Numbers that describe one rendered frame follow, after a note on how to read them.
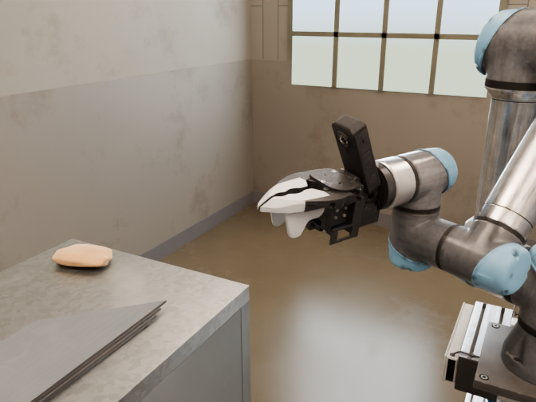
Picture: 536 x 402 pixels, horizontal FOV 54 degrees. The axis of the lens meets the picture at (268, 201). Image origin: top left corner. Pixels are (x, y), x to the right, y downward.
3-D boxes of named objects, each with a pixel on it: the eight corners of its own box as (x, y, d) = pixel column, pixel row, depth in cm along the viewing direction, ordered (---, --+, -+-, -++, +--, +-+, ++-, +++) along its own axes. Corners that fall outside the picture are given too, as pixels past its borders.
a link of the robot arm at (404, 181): (420, 167, 75) (379, 147, 81) (399, 172, 73) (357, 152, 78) (410, 212, 79) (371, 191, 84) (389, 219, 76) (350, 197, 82)
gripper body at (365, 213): (328, 247, 70) (388, 226, 77) (336, 190, 66) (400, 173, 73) (293, 222, 76) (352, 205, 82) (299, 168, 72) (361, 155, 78)
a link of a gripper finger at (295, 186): (256, 240, 67) (311, 224, 72) (259, 199, 64) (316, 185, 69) (243, 230, 69) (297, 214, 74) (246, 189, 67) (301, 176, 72)
